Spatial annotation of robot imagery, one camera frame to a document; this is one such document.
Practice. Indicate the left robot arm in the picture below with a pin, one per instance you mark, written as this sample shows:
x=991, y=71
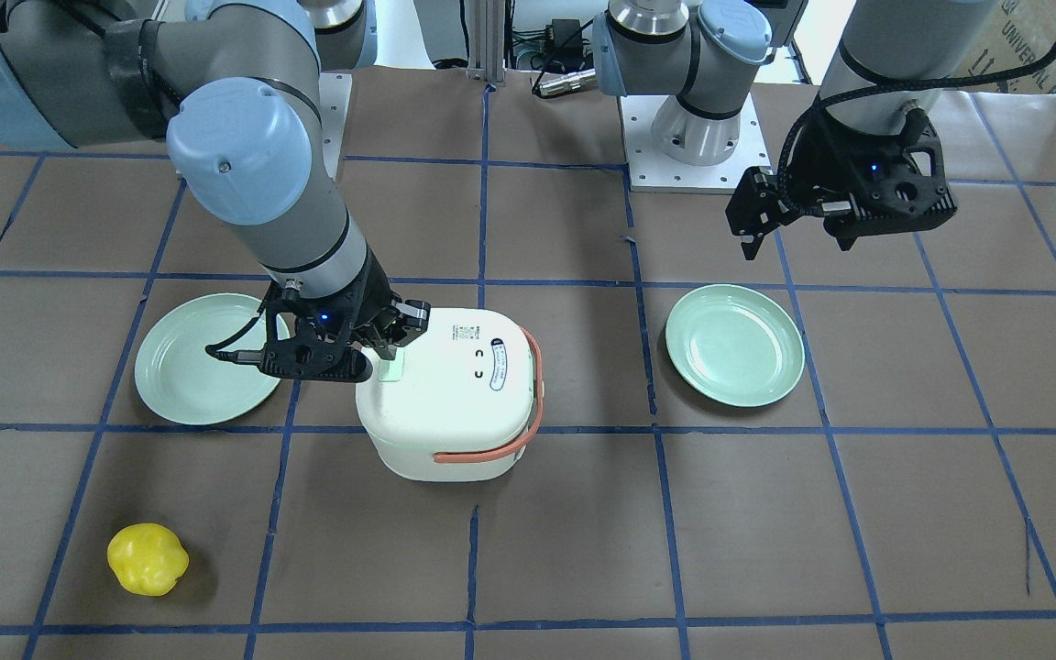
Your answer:
x=891, y=55

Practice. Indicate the white rice cooker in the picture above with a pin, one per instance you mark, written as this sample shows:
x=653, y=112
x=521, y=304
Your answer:
x=459, y=404

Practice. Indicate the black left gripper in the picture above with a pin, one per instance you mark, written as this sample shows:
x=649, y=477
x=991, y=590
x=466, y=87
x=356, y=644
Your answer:
x=829, y=163

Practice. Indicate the green plate near left arm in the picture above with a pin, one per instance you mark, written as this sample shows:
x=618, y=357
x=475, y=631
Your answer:
x=735, y=345

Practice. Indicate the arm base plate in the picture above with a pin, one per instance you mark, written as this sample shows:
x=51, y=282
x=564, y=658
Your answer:
x=335, y=90
x=693, y=156

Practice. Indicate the green plate near right arm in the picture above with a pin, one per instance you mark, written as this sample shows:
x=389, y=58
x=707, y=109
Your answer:
x=178, y=381

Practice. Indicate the yellow lemon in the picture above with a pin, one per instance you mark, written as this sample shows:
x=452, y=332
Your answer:
x=147, y=559

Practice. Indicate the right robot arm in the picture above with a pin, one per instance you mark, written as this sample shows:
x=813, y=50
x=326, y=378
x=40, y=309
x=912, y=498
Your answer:
x=232, y=92

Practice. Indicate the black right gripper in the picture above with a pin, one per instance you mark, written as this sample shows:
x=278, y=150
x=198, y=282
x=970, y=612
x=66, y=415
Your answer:
x=370, y=298

